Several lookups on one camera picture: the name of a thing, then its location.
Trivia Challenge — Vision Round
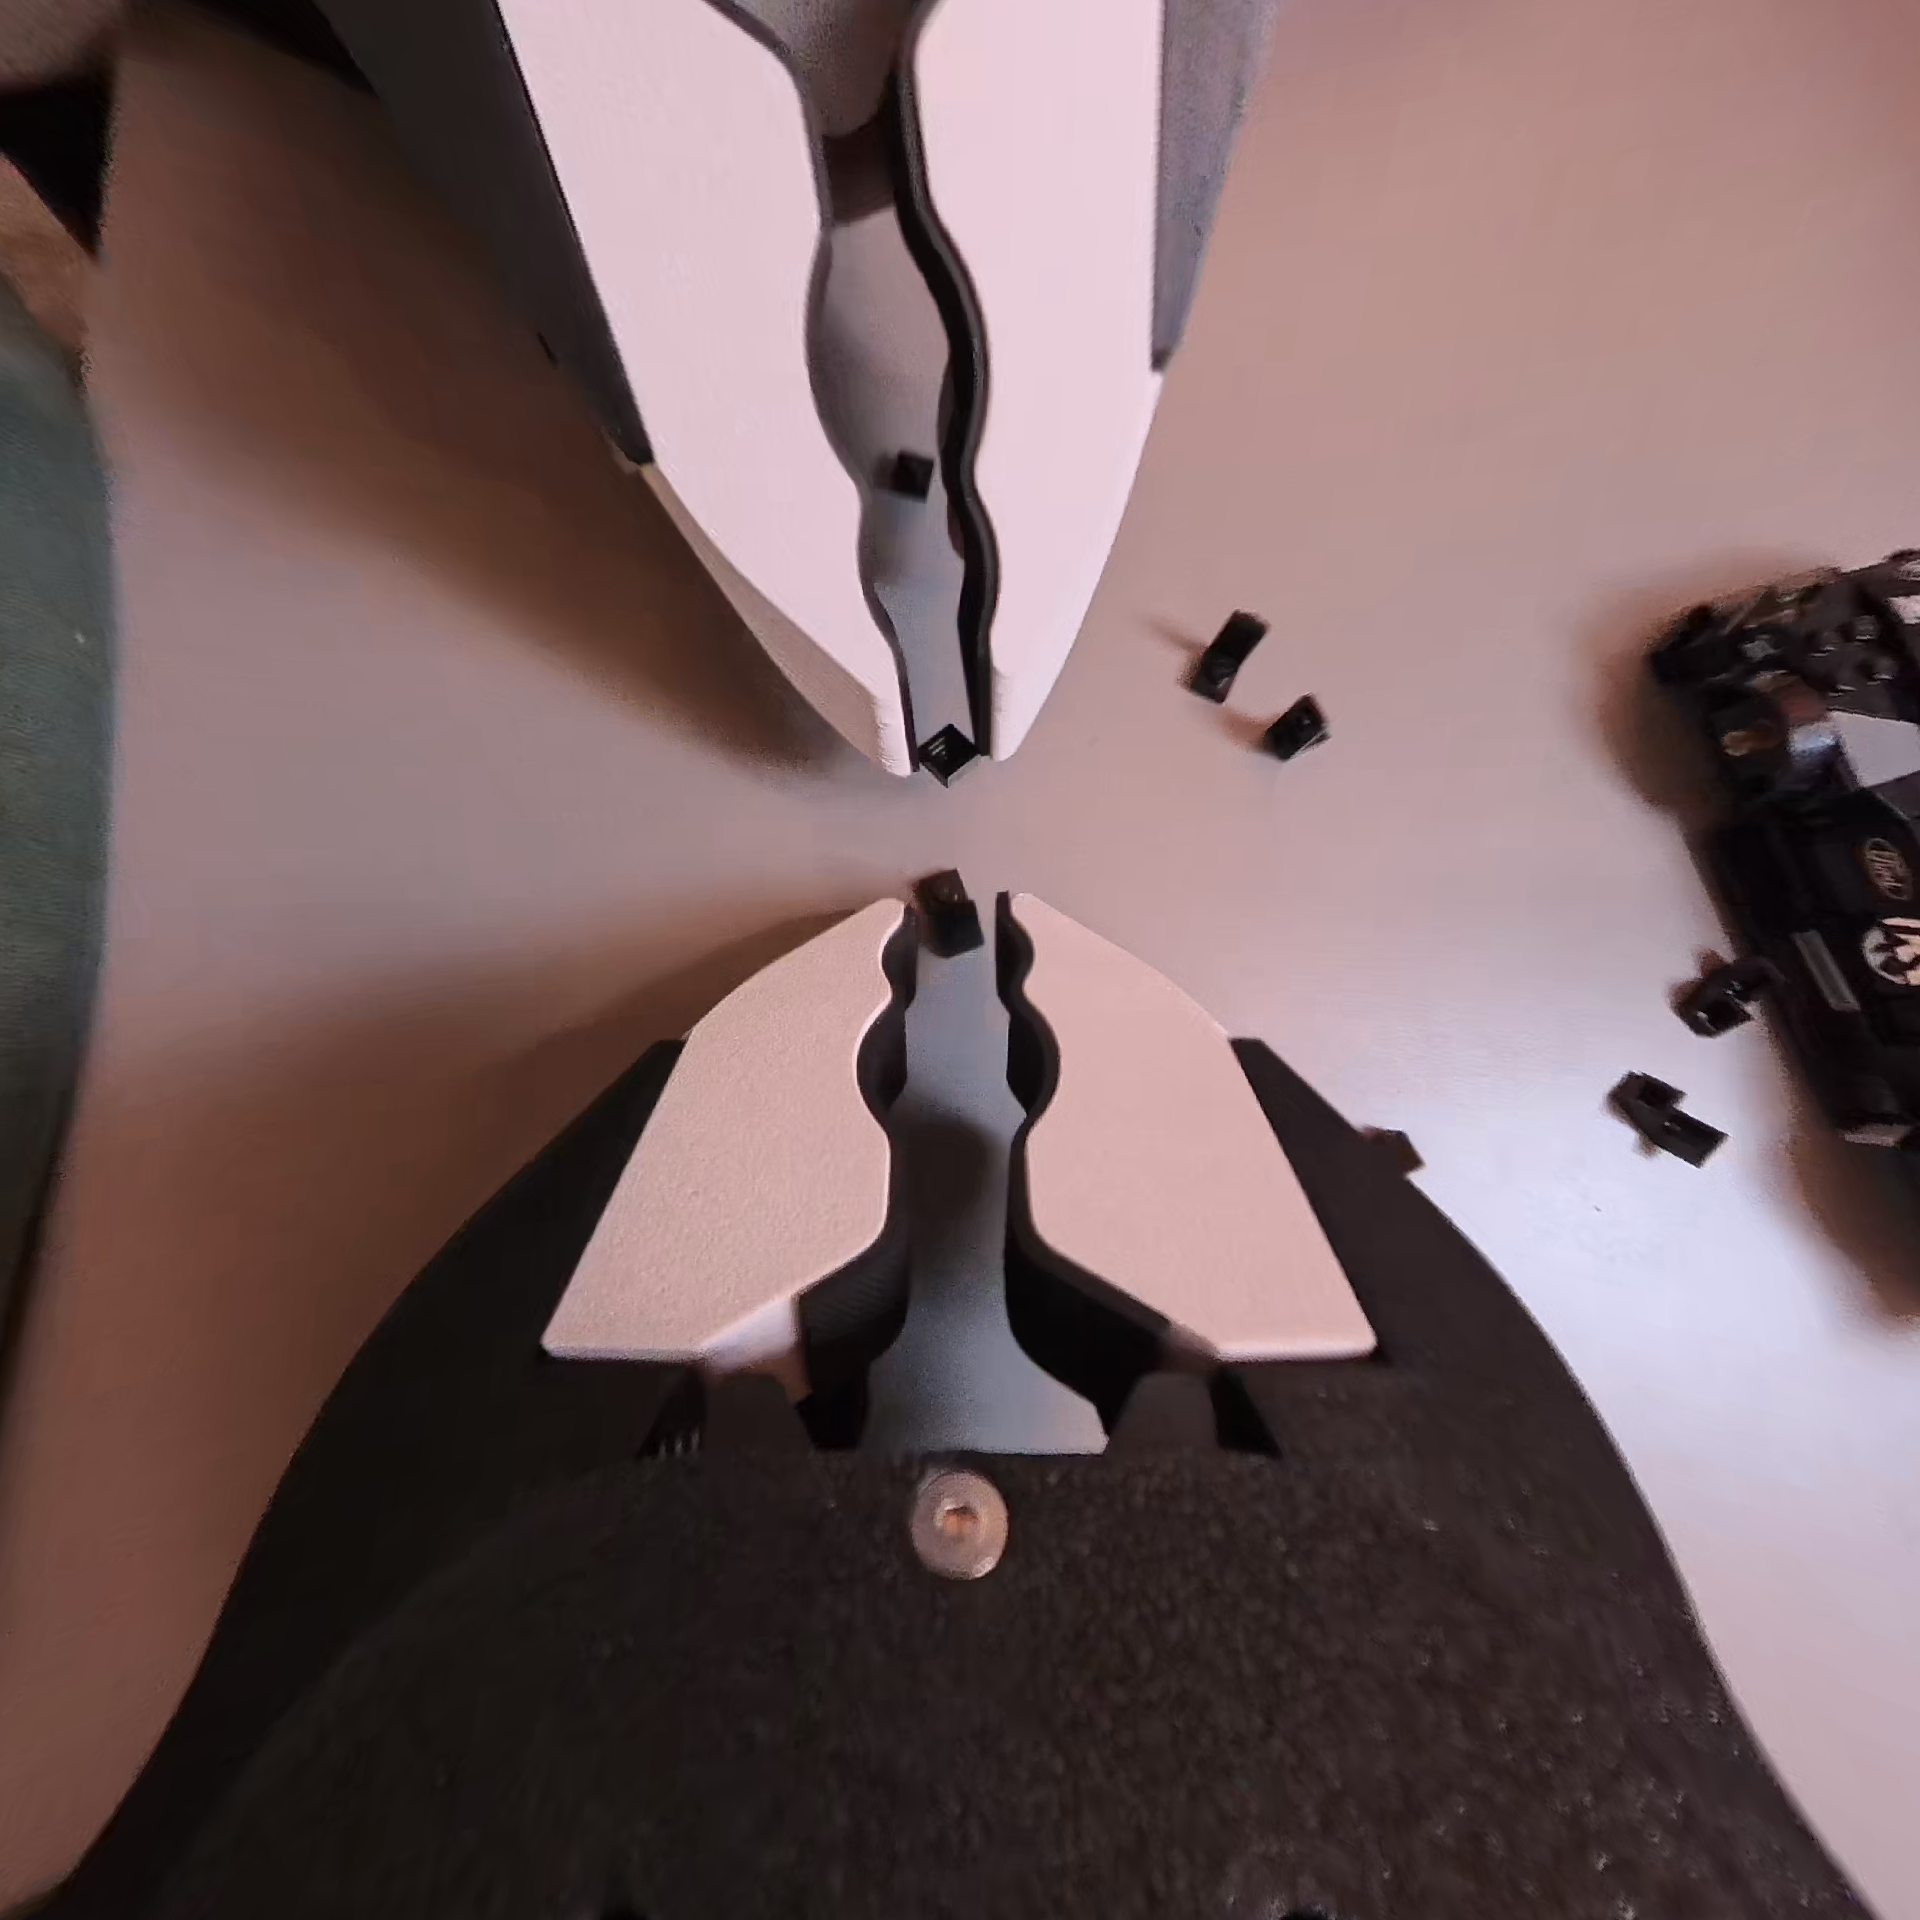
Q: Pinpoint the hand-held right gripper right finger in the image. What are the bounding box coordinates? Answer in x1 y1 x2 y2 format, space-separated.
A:
997 892 1380 1444

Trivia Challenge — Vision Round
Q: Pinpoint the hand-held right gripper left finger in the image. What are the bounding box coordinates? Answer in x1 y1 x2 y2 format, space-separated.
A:
544 892 917 1444

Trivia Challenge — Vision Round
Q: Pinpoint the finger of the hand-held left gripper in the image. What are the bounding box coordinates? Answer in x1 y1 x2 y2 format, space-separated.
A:
494 0 917 774
901 0 1163 753

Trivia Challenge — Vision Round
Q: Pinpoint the black lego car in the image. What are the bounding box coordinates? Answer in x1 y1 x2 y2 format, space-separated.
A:
1646 551 1920 1143

